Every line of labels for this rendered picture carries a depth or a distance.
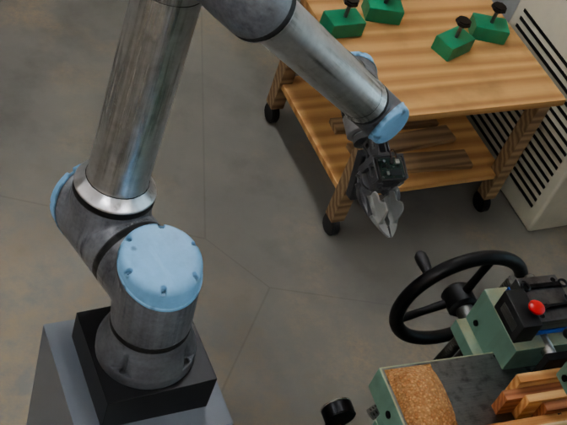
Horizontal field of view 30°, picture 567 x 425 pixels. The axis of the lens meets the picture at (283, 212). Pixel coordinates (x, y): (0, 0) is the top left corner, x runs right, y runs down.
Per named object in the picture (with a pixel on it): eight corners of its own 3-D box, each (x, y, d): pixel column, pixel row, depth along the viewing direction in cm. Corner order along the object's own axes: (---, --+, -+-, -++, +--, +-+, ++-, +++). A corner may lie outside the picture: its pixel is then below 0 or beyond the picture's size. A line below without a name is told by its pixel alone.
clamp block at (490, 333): (528, 309, 201) (549, 281, 195) (561, 369, 194) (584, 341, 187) (462, 317, 196) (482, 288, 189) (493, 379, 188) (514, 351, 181)
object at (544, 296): (545, 286, 194) (558, 267, 190) (573, 335, 188) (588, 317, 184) (485, 293, 189) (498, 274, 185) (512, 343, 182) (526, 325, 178)
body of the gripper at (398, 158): (376, 182, 204) (363, 126, 208) (358, 198, 211) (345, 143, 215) (411, 180, 207) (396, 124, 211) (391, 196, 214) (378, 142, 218)
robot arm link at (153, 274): (137, 363, 186) (148, 302, 173) (88, 295, 194) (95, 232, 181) (208, 329, 194) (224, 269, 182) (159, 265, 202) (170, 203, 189)
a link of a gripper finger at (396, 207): (401, 228, 204) (390, 185, 207) (387, 239, 209) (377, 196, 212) (414, 228, 205) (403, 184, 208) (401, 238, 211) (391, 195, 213)
